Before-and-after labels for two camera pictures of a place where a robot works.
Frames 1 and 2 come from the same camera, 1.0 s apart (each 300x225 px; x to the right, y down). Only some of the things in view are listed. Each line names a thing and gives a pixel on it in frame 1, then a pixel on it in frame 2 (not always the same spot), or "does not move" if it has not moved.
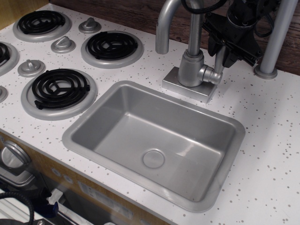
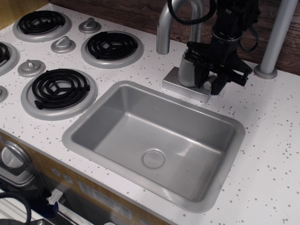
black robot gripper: [239, 39] -> [222, 53]
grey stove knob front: [31, 68] does not move
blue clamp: [51, 210] does not move
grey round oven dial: [13, 155] does not move
